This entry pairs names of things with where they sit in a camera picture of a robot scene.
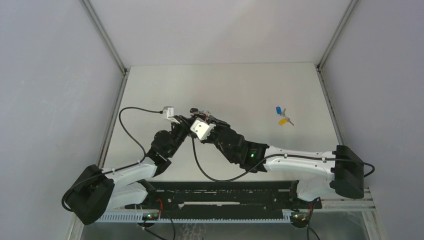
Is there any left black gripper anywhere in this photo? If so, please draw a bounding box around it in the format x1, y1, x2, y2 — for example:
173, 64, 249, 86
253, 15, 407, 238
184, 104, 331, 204
167, 115, 206, 158

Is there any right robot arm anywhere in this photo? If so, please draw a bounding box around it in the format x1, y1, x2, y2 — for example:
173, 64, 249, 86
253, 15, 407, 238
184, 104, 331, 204
191, 118, 365, 208

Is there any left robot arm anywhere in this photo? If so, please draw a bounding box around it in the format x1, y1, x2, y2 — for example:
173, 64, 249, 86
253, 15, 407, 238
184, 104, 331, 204
61, 116, 195, 225

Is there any blue tagged key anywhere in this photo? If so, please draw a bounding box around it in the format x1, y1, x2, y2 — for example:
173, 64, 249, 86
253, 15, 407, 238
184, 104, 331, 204
276, 106, 286, 117

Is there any yellow tagged key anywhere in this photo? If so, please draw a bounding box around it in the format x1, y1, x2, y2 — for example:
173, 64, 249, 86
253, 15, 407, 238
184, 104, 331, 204
278, 117, 294, 126

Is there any left green circuit board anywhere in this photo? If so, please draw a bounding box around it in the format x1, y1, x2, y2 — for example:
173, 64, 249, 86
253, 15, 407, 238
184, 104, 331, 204
142, 212, 160, 221

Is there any green circuit board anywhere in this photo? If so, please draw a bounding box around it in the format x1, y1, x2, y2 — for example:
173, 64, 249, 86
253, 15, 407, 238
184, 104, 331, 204
142, 212, 160, 221
289, 212, 310, 229

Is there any right green circuit board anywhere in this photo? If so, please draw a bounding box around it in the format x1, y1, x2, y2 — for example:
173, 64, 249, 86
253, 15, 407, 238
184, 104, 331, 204
289, 212, 310, 229

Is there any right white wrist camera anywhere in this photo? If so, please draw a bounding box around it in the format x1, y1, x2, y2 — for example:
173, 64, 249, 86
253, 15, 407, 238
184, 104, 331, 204
189, 118, 216, 141

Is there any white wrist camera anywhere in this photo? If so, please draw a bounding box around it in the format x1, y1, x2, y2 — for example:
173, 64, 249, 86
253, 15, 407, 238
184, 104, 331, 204
189, 118, 216, 141
161, 106, 180, 124

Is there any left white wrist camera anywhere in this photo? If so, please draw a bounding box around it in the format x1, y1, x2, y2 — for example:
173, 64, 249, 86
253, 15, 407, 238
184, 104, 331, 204
161, 106, 180, 124

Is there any right black camera cable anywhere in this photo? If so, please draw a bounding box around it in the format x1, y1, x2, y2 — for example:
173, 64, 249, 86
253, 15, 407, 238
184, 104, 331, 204
192, 137, 376, 183

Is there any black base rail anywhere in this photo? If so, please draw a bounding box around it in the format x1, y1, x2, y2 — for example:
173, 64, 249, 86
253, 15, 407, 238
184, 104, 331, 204
143, 181, 310, 219

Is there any white slotted cable duct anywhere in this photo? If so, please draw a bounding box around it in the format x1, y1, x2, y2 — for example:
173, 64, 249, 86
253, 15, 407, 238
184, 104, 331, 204
95, 211, 292, 224

